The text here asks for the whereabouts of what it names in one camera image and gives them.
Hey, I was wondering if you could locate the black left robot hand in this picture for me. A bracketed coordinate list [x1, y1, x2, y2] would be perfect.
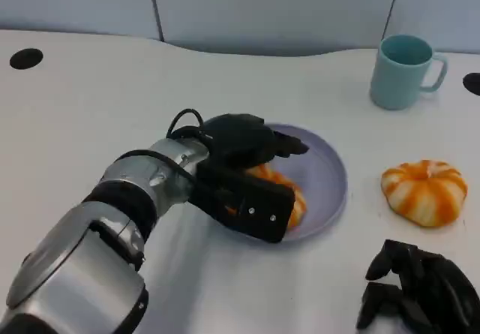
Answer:
[202, 113, 311, 170]

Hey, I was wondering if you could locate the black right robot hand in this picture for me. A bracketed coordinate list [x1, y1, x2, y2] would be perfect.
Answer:
[355, 239, 480, 334]

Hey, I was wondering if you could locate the long orange white bread roll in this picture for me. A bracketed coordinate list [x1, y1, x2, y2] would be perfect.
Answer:
[245, 163, 308, 232]

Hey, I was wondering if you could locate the lilac plate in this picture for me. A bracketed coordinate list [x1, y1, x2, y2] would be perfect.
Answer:
[209, 123, 348, 243]

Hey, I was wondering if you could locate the round orange white bread roll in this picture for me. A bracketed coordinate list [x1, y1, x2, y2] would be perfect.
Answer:
[381, 159, 469, 228]

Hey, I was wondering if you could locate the pale green mug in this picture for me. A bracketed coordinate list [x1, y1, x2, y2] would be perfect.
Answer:
[369, 35, 449, 110]

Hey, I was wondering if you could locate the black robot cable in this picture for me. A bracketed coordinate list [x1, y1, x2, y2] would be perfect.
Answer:
[165, 108, 208, 140]
[119, 148, 200, 185]

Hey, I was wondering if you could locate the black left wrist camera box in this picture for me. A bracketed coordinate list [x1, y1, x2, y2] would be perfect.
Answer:
[189, 159, 296, 244]

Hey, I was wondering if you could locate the black table cable hole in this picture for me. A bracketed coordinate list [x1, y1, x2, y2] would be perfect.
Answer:
[462, 72, 480, 97]
[9, 47, 44, 71]

